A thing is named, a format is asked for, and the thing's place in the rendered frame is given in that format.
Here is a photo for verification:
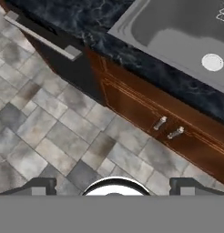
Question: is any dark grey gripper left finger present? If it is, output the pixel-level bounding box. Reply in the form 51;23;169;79
0;177;57;197

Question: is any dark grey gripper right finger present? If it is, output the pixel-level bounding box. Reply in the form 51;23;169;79
168;177;224;197

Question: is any brown wooden cupboard door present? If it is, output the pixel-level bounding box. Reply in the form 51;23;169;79
99;77;167;138
158;119;224;187

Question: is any silver cupboard knob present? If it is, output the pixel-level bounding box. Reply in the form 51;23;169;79
153;116;168;132
167;126;185;140

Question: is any white and black round object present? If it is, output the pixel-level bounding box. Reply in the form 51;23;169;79
81;177;152;197

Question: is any black dishwasher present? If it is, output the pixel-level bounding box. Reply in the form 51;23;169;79
0;0;107;106

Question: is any grey steel sink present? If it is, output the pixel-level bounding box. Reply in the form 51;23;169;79
107;0;224;96

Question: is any silver dishwasher handle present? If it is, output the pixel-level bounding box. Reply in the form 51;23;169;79
4;11;83;62

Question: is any white wire stand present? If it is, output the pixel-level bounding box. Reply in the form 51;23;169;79
216;0;224;22

